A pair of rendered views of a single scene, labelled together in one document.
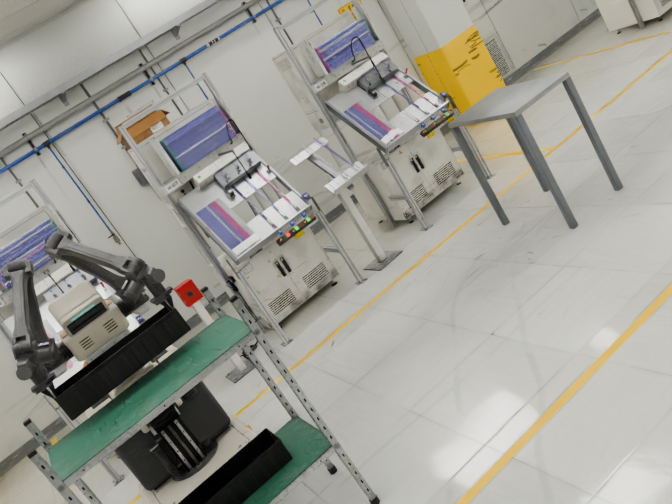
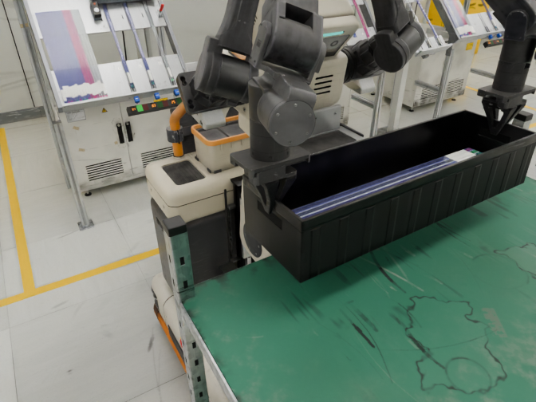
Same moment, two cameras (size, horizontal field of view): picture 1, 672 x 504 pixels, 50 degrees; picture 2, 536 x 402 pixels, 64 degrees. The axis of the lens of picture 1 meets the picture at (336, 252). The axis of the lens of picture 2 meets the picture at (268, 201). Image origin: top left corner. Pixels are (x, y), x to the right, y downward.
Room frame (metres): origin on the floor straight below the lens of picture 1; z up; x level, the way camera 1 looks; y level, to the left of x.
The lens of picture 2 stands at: (2.18, 1.35, 1.48)
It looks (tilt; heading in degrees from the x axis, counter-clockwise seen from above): 33 degrees down; 349
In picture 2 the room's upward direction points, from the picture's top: straight up
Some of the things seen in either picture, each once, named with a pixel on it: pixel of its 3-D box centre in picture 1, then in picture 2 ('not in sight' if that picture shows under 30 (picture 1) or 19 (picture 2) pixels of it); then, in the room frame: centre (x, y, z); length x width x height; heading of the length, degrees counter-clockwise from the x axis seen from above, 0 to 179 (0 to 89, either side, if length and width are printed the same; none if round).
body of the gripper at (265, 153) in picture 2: (39, 377); (269, 141); (2.73, 1.24, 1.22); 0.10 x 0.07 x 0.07; 111
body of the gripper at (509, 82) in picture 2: (157, 290); (510, 79); (2.93, 0.71, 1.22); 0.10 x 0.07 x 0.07; 111
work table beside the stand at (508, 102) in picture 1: (532, 154); not in sight; (4.27, -1.37, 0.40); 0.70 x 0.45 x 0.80; 17
